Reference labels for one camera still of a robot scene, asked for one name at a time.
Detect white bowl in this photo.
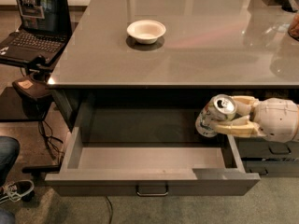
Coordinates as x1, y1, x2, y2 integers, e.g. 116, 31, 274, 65
127, 20, 166, 44

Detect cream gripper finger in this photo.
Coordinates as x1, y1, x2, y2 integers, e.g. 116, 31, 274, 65
213, 115, 265, 137
233, 95, 260, 116

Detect grey middle side drawer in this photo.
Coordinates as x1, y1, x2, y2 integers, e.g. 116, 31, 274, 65
235, 138, 299, 158

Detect black laptop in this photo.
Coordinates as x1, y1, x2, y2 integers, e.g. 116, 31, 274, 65
0, 0, 72, 66

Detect black cable under drawer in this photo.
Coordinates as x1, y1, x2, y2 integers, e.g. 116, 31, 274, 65
105, 196, 114, 224

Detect grey lower side drawer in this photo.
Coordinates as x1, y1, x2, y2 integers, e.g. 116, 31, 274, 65
243, 161, 299, 177

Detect black cables on floor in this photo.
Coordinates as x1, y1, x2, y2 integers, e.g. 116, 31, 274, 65
36, 119, 65, 163

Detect open grey top drawer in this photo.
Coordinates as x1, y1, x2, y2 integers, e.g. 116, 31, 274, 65
46, 93, 260, 196

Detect black and white sneaker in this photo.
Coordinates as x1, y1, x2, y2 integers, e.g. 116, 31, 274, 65
0, 180, 35, 203

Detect black laptop stand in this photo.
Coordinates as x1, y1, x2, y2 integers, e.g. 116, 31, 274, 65
0, 55, 62, 175

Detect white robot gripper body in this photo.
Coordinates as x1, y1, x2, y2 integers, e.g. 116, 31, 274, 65
253, 98, 299, 143

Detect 7up soda can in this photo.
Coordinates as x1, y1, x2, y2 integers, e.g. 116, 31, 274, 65
195, 94, 237, 138

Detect metal drawer handle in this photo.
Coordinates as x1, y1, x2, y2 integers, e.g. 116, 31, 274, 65
135, 185, 169, 197

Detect person leg in jeans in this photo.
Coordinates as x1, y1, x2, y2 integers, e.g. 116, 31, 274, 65
0, 136, 20, 224

